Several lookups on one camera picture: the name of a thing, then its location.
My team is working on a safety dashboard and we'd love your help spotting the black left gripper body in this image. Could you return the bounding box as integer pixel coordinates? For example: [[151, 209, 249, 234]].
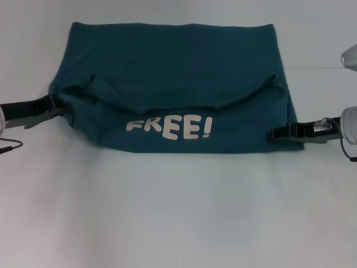
[[1, 94, 64, 131]]

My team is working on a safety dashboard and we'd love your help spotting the dark right gripper cable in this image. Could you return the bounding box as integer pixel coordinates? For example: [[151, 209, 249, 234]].
[[339, 136, 357, 163]]

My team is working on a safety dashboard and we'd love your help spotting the teal blue t-shirt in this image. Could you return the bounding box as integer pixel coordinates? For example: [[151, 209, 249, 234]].
[[47, 22, 305, 155]]

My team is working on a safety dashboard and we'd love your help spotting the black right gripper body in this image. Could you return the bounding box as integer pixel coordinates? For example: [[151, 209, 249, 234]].
[[289, 119, 344, 145]]

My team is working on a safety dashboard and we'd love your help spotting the dark gripper cable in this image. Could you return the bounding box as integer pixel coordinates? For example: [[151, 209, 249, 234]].
[[0, 137, 23, 154], [339, 136, 357, 163]]

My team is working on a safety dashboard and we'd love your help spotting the silver right cable plug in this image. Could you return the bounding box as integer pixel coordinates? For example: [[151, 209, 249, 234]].
[[314, 118, 333, 131]]

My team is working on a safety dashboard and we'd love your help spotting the dark left gripper cable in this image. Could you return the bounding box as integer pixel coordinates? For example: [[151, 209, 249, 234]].
[[0, 137, 23, 154]]

